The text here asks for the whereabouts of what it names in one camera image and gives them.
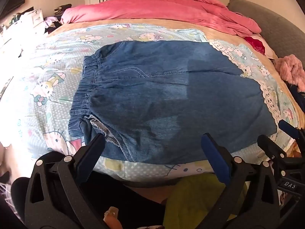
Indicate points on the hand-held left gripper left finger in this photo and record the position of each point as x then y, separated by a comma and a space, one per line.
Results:
91, 155

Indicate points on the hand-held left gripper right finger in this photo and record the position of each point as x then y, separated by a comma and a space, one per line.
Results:
214, 157

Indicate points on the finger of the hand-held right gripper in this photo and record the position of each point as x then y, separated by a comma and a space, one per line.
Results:
289, 128
270, 146

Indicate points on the blue denim pants lace trim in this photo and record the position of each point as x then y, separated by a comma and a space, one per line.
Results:
166, 95

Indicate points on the person's yellow-green top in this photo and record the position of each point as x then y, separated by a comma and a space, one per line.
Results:
190, 207

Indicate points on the pink fluffy cloth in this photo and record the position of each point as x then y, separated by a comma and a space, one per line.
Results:
289, 68

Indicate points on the cartoon printed bed sheet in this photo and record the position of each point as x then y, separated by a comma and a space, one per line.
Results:
47, 76

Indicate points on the red cloth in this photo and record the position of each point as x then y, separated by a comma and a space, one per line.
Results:
256, 44

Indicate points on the grey padded headboard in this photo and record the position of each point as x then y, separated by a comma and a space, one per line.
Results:
274, 28

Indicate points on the dark clothes pile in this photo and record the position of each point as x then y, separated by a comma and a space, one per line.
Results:
58, 14

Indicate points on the white drawer cabinet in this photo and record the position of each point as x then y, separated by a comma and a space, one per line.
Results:
34, 18

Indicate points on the pink blanket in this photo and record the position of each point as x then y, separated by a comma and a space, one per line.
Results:
143, 9

